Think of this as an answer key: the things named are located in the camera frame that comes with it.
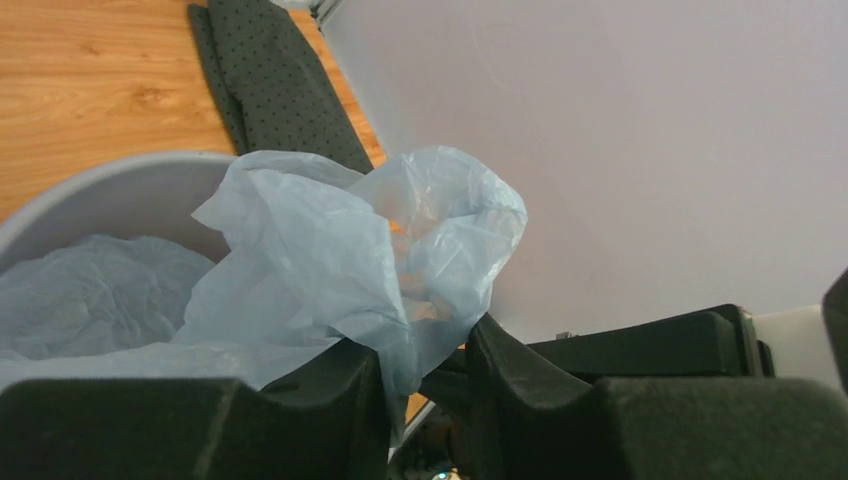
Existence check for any dark grey dotted cloth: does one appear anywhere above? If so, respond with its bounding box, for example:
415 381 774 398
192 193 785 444
187 0 374 173

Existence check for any blue translucent trash bag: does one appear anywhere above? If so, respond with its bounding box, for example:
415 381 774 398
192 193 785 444
0 145 530 439

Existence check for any right aluminium frame post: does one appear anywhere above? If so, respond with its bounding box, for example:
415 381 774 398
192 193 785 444
309 0 343 25

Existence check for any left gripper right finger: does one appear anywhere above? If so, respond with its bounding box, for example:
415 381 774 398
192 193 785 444
465 318 847 479

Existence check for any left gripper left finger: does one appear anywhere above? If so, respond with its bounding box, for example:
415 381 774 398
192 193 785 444
1 340 390 479

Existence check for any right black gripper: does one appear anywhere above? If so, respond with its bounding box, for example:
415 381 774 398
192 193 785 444
417 303 776 480

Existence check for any grey plastic trash bin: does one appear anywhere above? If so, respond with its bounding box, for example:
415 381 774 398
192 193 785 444
1 150 235 270

